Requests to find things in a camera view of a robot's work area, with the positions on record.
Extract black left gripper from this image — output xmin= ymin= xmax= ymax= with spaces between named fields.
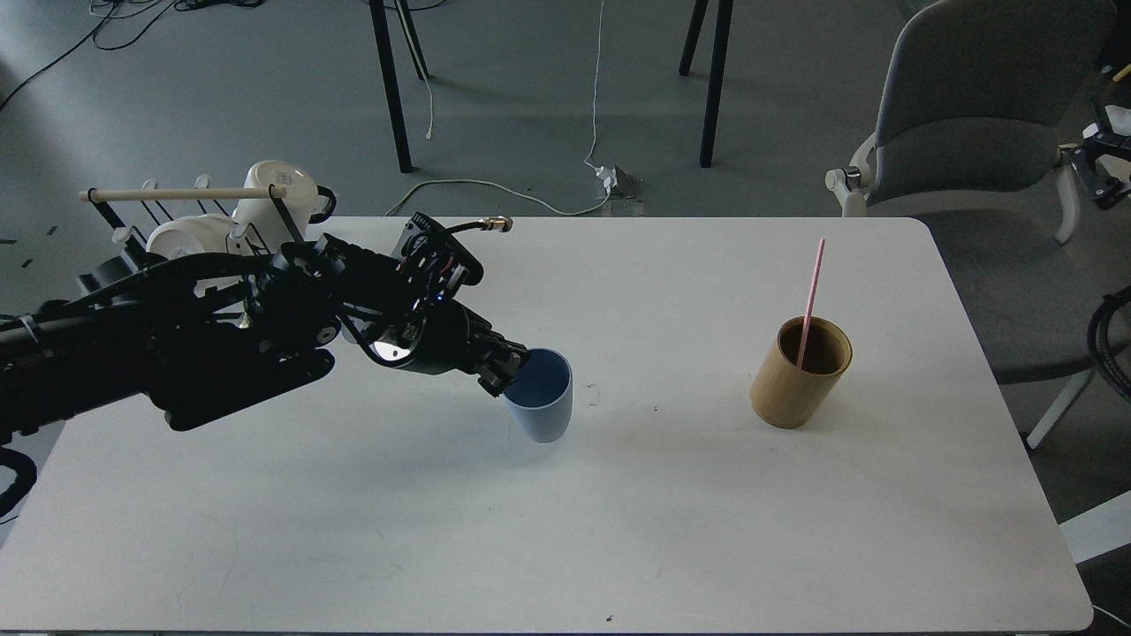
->
xmin=366 ymin=300 xmax=532 ymax=398

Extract blue plastic cup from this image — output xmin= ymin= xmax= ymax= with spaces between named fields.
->
xmin=502 ymin=349 xmax=573 ymax=442

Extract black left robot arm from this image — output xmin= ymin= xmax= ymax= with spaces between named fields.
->
xmin=1 ymin=231 xmax=530 ymax=514

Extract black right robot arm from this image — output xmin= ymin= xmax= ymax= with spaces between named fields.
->
xmin=1064 ymin=91 xmax=1128 ymax=401

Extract white power plug adapter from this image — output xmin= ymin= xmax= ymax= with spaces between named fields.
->
xmin=595 ymin=164 xmax=638 ymax=199

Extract white mug upright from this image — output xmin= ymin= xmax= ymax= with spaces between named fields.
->
xmin=232 ymin=160 xmax=337 ymax=253

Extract bamboo cylinder holder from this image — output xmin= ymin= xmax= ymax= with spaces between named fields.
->
xmin=748 ymin=315 xmax=853 ymax=429

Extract black table legs left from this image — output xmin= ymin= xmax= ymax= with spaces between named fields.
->
xmin=365 ymin=1 xmax=429 ymax=174

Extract black table legs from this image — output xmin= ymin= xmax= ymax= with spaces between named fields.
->
xmin=365 ymin=1 xmax=429 ymax=174
xmin=677 ymin=1 xmax=735 ymax=169

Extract white mug lying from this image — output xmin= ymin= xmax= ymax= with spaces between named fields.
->
xmin=146 ymin=214 xmax=243 ymax=259

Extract black table legs right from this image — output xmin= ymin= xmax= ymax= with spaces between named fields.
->
xmin=677 ymin=1 xmax=735 ymax=169

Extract grey office chair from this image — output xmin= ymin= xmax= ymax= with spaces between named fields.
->
xmin=824 ymin=1 xmax=1119 ymax=448

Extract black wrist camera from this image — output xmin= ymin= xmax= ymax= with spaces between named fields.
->
xmin=392 ymin=212 xmax=513 ymax=313

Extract white cable on floor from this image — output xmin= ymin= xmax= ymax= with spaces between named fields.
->
xmin=385 ymin=0 xmax=619 ymax=217

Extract black wire dish rack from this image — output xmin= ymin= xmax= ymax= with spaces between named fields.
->
xmin=80 ymin=184 xmax=337 ymax=264

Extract black cables on floor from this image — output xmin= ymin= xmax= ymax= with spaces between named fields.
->
xmin=0 ymin=0 xmax=266 ymax=111

